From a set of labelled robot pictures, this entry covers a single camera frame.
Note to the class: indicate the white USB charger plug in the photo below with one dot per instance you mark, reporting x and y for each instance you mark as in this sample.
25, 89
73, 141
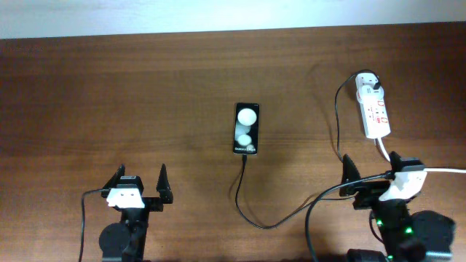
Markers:
369, 88

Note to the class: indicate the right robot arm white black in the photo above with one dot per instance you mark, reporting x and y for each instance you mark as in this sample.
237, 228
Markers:
422, 236

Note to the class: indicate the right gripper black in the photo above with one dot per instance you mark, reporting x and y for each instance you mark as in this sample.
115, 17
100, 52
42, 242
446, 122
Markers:
370, 193

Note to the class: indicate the black Galaxy flip phone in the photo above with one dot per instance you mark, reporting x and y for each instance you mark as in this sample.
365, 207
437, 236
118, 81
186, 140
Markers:
246, 127

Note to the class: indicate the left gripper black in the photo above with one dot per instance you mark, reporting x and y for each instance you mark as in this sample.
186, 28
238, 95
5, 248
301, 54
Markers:
163, 188

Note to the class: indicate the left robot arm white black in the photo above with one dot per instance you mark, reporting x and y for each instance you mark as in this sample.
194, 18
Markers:
125, 240

